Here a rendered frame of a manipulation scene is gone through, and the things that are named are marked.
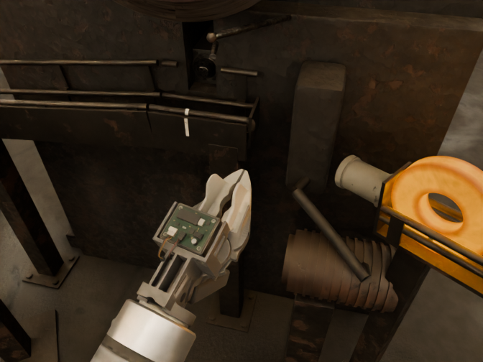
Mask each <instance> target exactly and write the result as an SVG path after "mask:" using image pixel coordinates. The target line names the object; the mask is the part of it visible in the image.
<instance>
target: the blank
mask: <svg viewBox="0 0 483 362"><path fill-rule="evenodd" d="M432 192H434V193H439V194H442V195H445V196H446V197H448V198H450V199H452V200H453V201H454V202H455V203H456V204H457V205H458V207H459V208H460V210H461V212H462V215H463V219H464V220H463V222H461V223H455V222H451V221H447V220H445V219H443V218H442V217H440V216H439V215H438V214H436V213H435V211H434V210H433V209H432V207H431V205H430V203H429V201H428V194H429V193H432ZM391 200H392V207H393V209H394V210H396V211H398V212H400V213H402V214H404V215H406V216H407V217H409V218H412V219H413V220H415V221H417V222H419V223H421V224H423V225H425V226H427V227H429V228H430V229H432V230H434V231H436V232H438V233H440V234H442V235H443V236H445V237H447V238H450V239H451V240H453V241H455V242H457V243H459V244H461V245H462V246H465V247H467V248H468V249H470V250H472V251H474V252H476V253H478V254H479V255H483V171H481V170H480V169H479V168H478V167H475V166H474V165H472V164H470V163H468V162H466V161H464V160H461V159H457V158H454V157H447V156H432V157H425V158H422V159H419V160H418V161H416V162H414V163H413V164H411V165H410V166H409V167H408V168H407V169H405V170H404V171H403V172H401V173H400V174H399V176H398V177H397V179H396V180H395V182H394V185H393V187H392V194H391ZM405 226H406V227H408V228H410V229H412V230H413V231H415V232H417V233H419V234H420V235H422V236H425V237H426V238H428V239H430V240H432V241H434V242H435V243H437V244H439V245H441V246H442V247H444V248H446V249H448V250H449V251H452V252H454V253H455V254H457V255H459V256H461V257H463V258H465V259H468V258H466V257H465V256H462V255H461V254H459V253H457V252H455V251H453V250H452V249H450V248H448V247H446V246H444V245H443V244H441V243H439V242H437V241H435V240H433V239H432V238H429V237H428V236H426V235H424V234H422V233H421V232H419V231H417V230H415V229H413V228H411V227H410V226H407V225H405Z"/></svg>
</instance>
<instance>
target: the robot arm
mask: <svg viewBox="0 0 483 362"><path fill-rule="evenodd" d="M232 193H233V195H232V202H231V207H230V208H229V209H228V210H227V211H226V212H225V213H224V215H223V217H222V219H220V217H221V215H222V208H223V206H224V205H225V203H226V202H228V201H229V200H230V199H231V194H232ZM251 201H252V188H251V182H250V179H249V175H248V172H247V171H246V170H243V169H240V170H238V171H236V172H234V173H232V174H230V175H229V176H227V177H225V178H224V179H222V178H221V177H219V176H218V175H217V174H213V175H211V176H210V177H209V179H208V181H207V183H206V197H205V199H204V200H203V201H202V202H200V203H199V204H197V205H195V206H193V207H190V206H187V205H184V204H182V203H177V202H174V203H173V205H172V207H171V209H170V210H169V212H168V214H167V215H166V217H165V219H164V221H163V222H162V224H161V225H160V227H159V228H158V230H157V232H156V234H155V235H154V237H153V241H154V242H155V243H156V244H157V245H158V246H159V247H160V249H159V251H158V254H157V256H158V257H159V258H160V261H161V263H160V265H159V266H158V268H157V270H156V272H155V274H154V275H153V277H152V279H151V280H150V282H149V284H148V283H146V282H143V283H142V285H141V286H140V288H139V290H138V291H137V294H138V297H137V299H138V300H139V302H136V301H134V300H131V299H128V300H126V302H125V303H124V305H123V307H122V308H121V310H120V311H119V314H118V315H117V316H116V318H114V319H113V320H112V322H111V327H110V328H109V331H108V332H107V334H106V336H105V338H104V339H103V341H102V343H101V344H100V346H99V347H98V350H97V351H96V353H95V355H94V356H93V358H92V359H91V362H184V360H185V358H186V356H187V354H188V352H189V350H190V348H191V346H192V344H193V342H194V341H195V339H196V334H195V333H194V332H192V331H191V330H189V329H188V327H192V325H193V323H194V321H195V319H196V316H195V315H194V314H193V313H191V312H189V311H187V310H186V309H184V308H185V306H186V304H187V303H189V304H191V305H193V304H194V303H196V302H198V301H199V300H201V299H203V298H204V297H207V296H209V295H210V294H212V293H213V292H215V291H217V290H218V289H220V288H222V287H224V286H226V283H227V280H228V278H229V274H230V271H229V270H227V269H226V268H227V267H228V265H230V263H231V261H234V262H238V258H239V255H240V253H241V252H242V251H243V250H244V248H245V246H246V244H247V242H248V240H249V234H250V224H251ZM171 214H172V215H171ZM169 218H170V219H169ZM168 219H169V220H168ZM221 221H222V222H221ZM166 223H167V224H166ZM165 224H166V225H165ZM164 226H165V227H164ZM162 229H163V230H162ZM161 250H163V251H164V252H165V253H166V254H165V256H162V257H160V252H161Z"/></svg>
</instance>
